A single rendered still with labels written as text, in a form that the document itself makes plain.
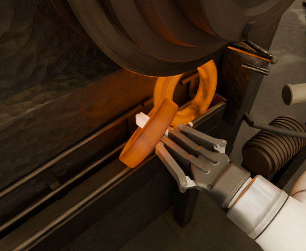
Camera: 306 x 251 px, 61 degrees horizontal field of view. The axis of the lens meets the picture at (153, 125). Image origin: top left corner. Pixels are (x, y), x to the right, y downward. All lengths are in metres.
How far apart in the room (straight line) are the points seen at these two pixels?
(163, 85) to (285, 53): 1.90
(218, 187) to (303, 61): 1.98
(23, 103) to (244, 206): 0.38
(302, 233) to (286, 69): 1.85
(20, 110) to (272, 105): 1.60
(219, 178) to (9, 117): 0.34
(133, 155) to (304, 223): 0.27
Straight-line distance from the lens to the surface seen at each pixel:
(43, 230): 0.54
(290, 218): 0.43
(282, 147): 0.90
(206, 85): 0.67
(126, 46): 0.36
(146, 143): 0.44
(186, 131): 0.51
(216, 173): 0.47
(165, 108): 0.46
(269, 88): 1.97
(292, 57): 2.37
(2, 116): 0.47
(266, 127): 0.84
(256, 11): 0.40
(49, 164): 0.54
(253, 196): 0.43
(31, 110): 0.46
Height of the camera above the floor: 1.17
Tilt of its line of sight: 48 degrees down
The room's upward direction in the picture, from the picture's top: straight up
